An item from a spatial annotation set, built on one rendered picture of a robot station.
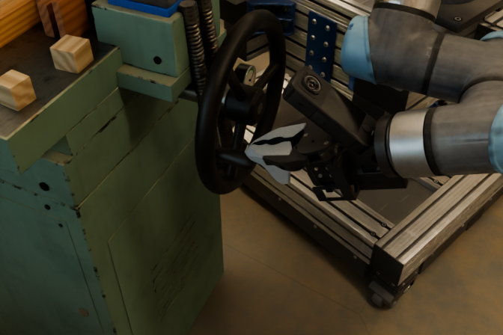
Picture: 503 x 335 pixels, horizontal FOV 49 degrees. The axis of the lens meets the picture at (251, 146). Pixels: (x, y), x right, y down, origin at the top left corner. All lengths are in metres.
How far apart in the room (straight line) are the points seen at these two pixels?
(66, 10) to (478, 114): 0.57
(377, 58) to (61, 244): 0.59
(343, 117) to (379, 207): 0.93
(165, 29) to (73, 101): 0.16
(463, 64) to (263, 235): 1.16
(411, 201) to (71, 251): 0.95
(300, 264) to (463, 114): 1.13
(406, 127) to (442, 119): 0.04
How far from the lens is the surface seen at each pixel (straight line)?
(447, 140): 0.58
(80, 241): 0.93
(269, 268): 1.64
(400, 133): 0.60
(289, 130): 0.71
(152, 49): 0.80
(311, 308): 1.57
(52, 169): 0.83
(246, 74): 1.14
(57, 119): 0.77
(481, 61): 0.66
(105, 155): 0.88
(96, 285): 1.02
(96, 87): 0.82
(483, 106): 0.59
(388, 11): 0.67
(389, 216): 1.53
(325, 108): 0.62
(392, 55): 0.66
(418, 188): 1.62
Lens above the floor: 1.32
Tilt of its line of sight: 41 degrees down
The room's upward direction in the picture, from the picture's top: straight up
